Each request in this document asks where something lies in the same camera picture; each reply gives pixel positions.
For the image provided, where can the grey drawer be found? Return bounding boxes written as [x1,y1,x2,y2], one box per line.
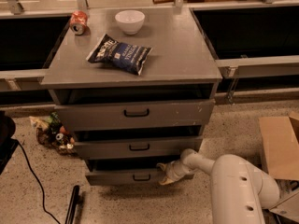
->
[55,100,214,132]
[75,136,203,160]
[86,155,179,186]

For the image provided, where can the grey drawer cabinet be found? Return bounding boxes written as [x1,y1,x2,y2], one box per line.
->
[40,7,224,184]

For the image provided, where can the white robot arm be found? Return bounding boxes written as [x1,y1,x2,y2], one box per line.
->
[157,148,280,224]

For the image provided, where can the left grey bin frame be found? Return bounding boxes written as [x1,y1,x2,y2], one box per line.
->
[0,12,70,105]

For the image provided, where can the right grey bin frame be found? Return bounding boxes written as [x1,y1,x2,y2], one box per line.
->
[191,4,299,101]

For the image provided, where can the black bar on floor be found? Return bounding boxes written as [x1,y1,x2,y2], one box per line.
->
[64,185,80,224]

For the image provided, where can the black cable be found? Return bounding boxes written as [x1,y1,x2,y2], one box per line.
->
[17,140,62,224]

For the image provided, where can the grey middle drawer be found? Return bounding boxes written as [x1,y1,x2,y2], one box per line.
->
[75,136,203,160]

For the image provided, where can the white bowl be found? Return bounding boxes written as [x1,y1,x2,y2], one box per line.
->
[115,10,145,35]

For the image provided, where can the grey bottom drawer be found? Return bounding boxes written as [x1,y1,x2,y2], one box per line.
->
[86,155,179,186]

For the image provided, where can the blue chip bag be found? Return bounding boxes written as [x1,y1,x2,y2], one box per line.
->
[86,35,152,76]

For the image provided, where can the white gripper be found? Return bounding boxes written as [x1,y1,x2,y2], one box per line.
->
[156,160,194,186]

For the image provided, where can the cardboard box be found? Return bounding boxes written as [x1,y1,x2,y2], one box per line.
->
[259,112,299,222]

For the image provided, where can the black equipment at left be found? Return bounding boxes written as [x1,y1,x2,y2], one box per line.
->
[0,111,19,174]

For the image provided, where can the grey top drawer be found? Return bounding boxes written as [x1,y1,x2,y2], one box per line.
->
[55,100,214,132]

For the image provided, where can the grey bin frame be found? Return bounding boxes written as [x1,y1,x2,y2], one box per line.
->
[0,12,70,105]
[191,4,299,101]

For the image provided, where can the orange soda can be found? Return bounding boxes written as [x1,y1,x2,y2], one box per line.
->
[70,10,88,35]

